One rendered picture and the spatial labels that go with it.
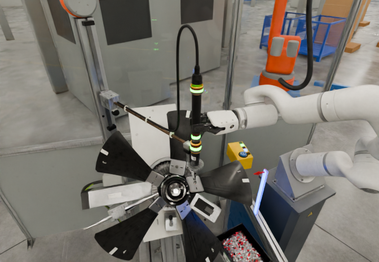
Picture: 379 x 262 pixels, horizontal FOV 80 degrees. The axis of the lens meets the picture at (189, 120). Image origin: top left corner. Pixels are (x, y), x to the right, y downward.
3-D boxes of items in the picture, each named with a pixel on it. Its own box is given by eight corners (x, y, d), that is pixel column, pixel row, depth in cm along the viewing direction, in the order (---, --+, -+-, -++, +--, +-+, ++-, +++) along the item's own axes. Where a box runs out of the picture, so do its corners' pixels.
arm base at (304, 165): (305, 142, 131) (335, 138, 114) (321, 172, 130) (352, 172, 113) (283, 156, 124) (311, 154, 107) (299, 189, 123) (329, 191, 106)
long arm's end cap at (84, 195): (93, 187, 114) (87, 191, 103) (95, 203, 113) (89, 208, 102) (87, 189, 113) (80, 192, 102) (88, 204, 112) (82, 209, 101)
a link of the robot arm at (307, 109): (314, 67, 65) (237, 89, 90) (322, 123, 64) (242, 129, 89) (329, 69, 70) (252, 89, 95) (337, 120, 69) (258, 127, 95)
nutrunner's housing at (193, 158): (188, 169, 96) (188, 65, 72) (194, 165, 99) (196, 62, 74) (195, 174, 94) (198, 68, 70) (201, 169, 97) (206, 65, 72)
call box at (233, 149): (226, 155, 150) (227, 142, 144) (240, 152, 152) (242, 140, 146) (235, 172, 137) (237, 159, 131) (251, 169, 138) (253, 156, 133)
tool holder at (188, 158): (180, 163, 96) (179, 145, 91) (190, 155, 101) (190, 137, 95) (195, 174, 91) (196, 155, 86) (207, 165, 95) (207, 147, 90)
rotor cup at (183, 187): (151, 180, 104) (151, 183, 92) (179, 165, 108) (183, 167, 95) (165, 208, 104) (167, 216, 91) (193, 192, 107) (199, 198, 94)
